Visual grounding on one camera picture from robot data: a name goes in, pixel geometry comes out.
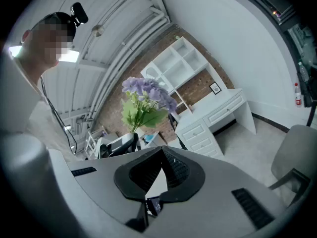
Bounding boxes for black head-worn camera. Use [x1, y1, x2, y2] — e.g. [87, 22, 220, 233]
[69, 1, 89, 27]

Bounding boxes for grey upholstered chair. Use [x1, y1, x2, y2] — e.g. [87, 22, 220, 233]
[268, 124, 312, 207]

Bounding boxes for white side table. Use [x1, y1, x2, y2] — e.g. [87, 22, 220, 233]
[135, 127, 162, 150]

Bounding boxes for person's head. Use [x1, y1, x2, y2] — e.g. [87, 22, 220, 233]
[20, 11, 76, 81]

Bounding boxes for white hutch shelf unit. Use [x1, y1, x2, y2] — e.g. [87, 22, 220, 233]
[140, 35, 211, 114]

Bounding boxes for black cable on shirt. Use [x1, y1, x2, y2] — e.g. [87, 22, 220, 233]
[40, 75, 78, 156]

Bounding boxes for black folding chair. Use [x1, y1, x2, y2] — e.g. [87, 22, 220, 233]
[167, 112, 188, 150]

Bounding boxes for white folding chair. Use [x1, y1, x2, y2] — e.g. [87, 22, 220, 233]
[85, 124, 107, 160]

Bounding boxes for plastic bottle with red label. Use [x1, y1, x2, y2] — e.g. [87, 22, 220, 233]
[294, 82, 303, 108]

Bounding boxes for purple artificial flowers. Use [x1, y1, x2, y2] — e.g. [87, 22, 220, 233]
[120, 76, 178, 134]

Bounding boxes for round ceiling fixture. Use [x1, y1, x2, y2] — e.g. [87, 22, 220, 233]
[91, 24, 105, 38]

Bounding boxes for black framed picture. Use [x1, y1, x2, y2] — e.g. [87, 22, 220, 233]
[209, 81, 221, 95]

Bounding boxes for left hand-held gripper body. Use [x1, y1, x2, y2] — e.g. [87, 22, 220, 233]
[99, 132, 142, 160]

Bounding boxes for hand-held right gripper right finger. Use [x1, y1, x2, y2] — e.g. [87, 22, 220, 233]
[160, 145, 206, 203]

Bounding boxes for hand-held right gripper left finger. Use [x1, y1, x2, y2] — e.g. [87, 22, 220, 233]
[113, 145, 163, 200]

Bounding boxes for clear plastic bottle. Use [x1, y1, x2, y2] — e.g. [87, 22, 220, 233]
[298, 61, 310, 83]

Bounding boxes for person's beige shirt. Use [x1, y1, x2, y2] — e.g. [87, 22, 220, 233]
[0, 51, 84, 163]

